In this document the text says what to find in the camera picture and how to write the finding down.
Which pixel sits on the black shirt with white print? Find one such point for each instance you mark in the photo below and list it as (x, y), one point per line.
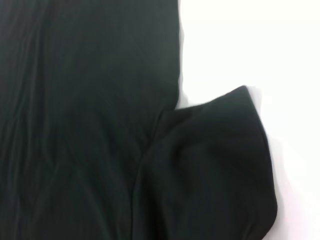
(100, 125)

